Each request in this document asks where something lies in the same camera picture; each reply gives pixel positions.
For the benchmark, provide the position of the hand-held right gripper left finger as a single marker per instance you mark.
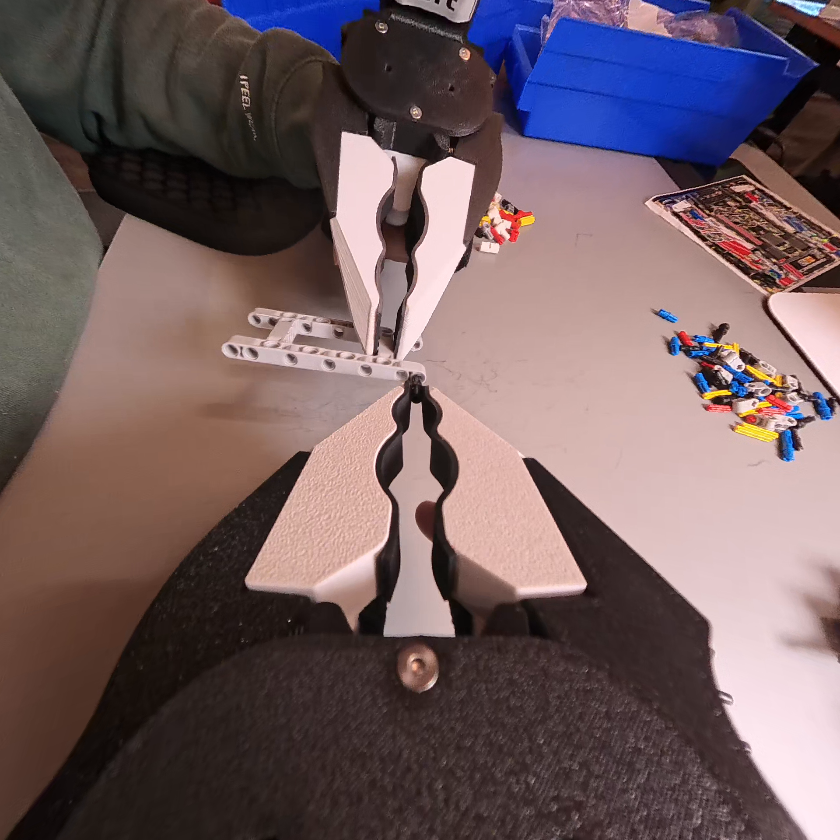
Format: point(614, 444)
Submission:
point(328, 518)

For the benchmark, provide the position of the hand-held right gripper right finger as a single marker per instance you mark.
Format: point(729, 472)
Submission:
point(512, 525)

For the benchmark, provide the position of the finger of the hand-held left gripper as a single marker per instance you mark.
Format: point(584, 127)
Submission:
point(361, 197)
point(446, 216)

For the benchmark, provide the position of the black lego pin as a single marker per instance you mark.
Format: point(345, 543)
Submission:
point(827, 617)
point(417, 387)

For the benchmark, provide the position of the grey lego frame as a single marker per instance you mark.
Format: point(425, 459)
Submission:
point(308, 361)

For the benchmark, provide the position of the pile of red lego pieces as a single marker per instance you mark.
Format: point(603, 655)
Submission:
point(502, 223)

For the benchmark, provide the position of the single blue lego pin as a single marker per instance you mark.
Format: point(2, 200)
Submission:
point(665, 315)

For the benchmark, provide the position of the pile of blue lego pieces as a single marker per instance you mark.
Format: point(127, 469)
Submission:
point(748, 394)

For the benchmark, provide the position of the shiny lego sticker sheet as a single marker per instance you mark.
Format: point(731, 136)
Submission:
point(748, 229)

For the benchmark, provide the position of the person's left hand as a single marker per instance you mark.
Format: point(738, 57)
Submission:
point(396, 243)

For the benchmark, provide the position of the person's right hand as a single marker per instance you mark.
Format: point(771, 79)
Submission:
point(426, 522)

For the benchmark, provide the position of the empty blue plastic bin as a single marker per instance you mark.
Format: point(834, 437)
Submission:
point(295, 19)

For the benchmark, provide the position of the blue plastic bin with bags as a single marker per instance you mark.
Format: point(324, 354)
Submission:
point(623, 111)

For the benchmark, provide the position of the clear plastic bags of parts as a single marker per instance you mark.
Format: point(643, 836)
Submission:
point(695, 29)

